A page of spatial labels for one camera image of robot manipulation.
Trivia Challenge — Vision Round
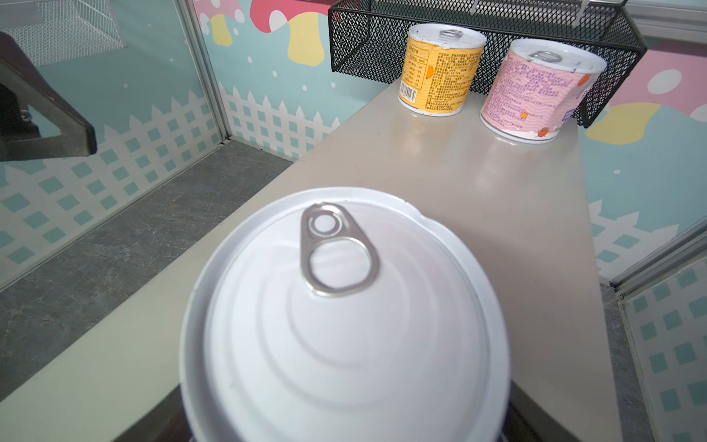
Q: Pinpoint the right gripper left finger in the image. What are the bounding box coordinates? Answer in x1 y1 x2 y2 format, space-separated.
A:
114 386 191 442

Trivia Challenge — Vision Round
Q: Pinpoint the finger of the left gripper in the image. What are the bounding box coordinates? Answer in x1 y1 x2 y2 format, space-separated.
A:
1 33 98 162

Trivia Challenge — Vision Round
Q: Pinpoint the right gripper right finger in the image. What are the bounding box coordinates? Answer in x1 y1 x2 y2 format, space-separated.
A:
499 382 578 442

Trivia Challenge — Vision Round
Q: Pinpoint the orange label can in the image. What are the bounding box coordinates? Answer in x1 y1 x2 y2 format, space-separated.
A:
180 187 510 441

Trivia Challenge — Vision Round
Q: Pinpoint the pink label can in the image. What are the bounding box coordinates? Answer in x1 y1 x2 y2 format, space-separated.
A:
481 38 608 144

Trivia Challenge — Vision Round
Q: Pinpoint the yellow label can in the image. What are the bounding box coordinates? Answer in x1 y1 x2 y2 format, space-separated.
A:
398 23 487 117

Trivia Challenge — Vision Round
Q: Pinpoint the beige metal cabinet counter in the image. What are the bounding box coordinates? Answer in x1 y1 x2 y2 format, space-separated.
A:
1 86 622 441

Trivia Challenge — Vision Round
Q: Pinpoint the white wire wall basket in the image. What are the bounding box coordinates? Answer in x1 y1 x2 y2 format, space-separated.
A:
1 0 126 66

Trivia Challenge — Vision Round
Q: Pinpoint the black mesh wall basket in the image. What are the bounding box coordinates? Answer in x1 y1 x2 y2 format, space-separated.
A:
328 0 647 128

